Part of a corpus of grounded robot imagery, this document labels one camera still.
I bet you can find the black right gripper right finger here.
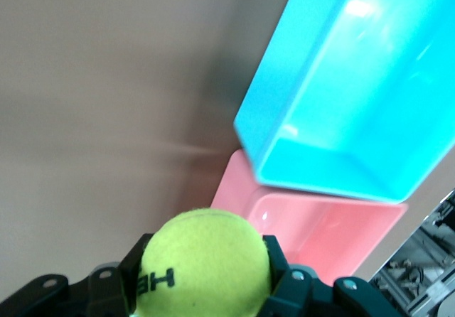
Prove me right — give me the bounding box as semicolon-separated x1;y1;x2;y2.
261;235;402;317

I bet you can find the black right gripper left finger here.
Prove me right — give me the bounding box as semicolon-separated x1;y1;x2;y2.
0;234;154;317

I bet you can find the yellow-green tennis ball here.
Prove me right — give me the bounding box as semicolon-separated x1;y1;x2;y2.
136;208;273;317

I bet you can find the pink plastic bin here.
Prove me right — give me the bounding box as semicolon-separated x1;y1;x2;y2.
209;149;410;288

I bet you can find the blue plastic bin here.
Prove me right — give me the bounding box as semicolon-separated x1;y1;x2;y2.
233;0;455;204

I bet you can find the brown table cover sheet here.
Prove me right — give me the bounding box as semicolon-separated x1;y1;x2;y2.
0;0;455;317

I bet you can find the grey metal frame clutter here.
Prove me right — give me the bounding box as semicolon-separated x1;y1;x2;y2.
369;188;455;317

